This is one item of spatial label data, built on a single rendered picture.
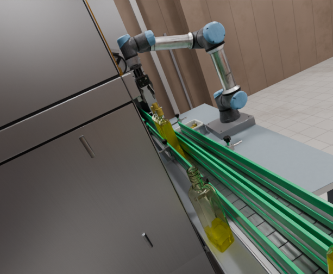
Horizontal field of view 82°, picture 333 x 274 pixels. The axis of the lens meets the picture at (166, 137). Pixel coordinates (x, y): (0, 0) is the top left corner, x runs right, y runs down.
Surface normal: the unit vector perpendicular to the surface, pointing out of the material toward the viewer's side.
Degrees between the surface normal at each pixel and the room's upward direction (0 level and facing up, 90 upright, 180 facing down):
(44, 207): 90
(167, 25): 90
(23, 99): 90
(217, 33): 80
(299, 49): 90
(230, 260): 0
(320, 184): 0
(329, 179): 0
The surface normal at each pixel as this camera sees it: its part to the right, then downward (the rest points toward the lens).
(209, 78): 0.19, 0.32
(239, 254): -0.38, -0.85
